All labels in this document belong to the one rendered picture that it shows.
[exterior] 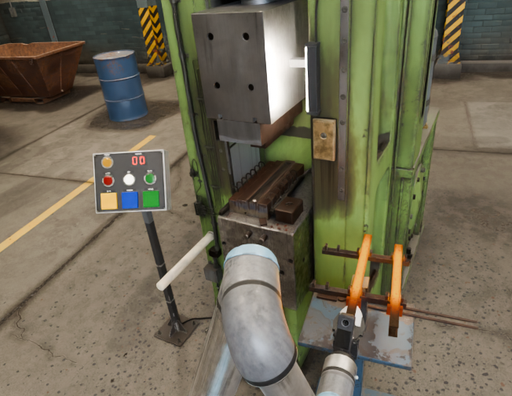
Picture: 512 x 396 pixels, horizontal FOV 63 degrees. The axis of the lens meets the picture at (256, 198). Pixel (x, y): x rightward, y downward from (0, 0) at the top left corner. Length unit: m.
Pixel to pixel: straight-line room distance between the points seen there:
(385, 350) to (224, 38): 1.25
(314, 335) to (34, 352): 1.85
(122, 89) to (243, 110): 4.69
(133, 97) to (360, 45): 5.02
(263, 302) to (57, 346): 2.26
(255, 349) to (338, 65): 1.11
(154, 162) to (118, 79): 4.31
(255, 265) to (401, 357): 0.91
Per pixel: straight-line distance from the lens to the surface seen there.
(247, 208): 1.86
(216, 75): 1.67
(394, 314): 1.35
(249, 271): 0.81
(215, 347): 0.96
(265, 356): 0.76
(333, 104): 1.64
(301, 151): 2.17
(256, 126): 1.64
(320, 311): 1.73
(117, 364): 2.65
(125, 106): 6.32
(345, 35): 1.57
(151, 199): 1.95
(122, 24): 9.25
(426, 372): 2.48
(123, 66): 6.20
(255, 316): 0.75
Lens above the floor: 1.94
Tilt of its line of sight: 31 degrees down
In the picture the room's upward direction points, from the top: 6 degrees counter-clockwise
